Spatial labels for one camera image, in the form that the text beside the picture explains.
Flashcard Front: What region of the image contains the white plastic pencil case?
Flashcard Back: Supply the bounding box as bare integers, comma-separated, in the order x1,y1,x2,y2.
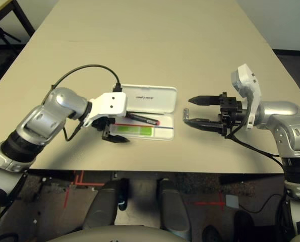
113,83,178,141

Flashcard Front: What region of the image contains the yellow-edged side table black frame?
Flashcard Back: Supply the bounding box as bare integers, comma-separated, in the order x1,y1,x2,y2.
0,0,36,46

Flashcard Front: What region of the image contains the dark grey robot right leg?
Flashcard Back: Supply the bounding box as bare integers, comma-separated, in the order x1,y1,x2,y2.
156,178,192,240

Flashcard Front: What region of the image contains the black tripod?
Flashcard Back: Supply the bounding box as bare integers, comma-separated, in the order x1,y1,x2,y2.
0,25,22,43

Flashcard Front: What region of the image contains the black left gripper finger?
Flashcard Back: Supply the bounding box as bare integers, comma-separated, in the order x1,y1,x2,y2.
102,134,131,144

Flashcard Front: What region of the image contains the black floor cable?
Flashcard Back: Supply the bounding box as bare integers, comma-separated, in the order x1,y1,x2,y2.
237,194,285,215

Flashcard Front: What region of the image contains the green highlighter pen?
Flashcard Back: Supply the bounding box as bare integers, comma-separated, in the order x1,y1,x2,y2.
116,126,154,136

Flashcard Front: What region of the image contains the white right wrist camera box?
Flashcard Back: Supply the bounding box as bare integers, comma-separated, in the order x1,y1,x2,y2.
230,64,263,130

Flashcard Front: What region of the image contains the beige robot torso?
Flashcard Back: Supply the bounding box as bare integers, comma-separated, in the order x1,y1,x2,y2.
46,225,188,242

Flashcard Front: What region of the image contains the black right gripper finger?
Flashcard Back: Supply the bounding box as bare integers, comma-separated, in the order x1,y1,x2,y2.
184,117,223,135
188,95,221,106

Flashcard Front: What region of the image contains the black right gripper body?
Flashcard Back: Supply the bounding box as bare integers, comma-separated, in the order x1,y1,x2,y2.
218,92,248,138

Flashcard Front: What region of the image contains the grey square floor plate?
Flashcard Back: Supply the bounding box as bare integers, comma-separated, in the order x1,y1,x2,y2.
225,195,239,209

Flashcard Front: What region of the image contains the dark grey robot left leg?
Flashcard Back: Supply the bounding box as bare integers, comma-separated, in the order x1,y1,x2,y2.
83,181,120,227

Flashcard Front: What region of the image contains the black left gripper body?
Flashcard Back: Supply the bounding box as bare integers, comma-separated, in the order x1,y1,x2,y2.
90,116,115,139

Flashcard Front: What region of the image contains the dark grey robot leg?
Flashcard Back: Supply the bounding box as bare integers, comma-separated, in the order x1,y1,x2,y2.
156,178,192,240
83,181,120,227

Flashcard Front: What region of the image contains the black shoe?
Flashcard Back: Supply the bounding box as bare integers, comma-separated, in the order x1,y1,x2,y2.
234,210,255,242
202,225,223,242

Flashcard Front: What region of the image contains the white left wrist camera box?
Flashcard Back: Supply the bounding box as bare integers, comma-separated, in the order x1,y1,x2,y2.
83,92,128,129

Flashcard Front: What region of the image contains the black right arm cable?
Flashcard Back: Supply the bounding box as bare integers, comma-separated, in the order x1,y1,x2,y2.
225,131,286,167

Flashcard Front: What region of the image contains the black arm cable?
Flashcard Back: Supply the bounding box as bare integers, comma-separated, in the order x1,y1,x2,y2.
50,65,123,142
225,131,286,167

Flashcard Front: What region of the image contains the black marker with red cap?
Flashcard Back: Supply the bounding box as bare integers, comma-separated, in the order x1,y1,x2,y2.
127,112,161,126

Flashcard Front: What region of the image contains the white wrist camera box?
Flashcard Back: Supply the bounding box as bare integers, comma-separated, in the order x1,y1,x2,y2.
83,92,128,129
230,64,263,130

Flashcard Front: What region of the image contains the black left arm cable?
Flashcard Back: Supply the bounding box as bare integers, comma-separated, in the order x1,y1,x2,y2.
50,65,123,142

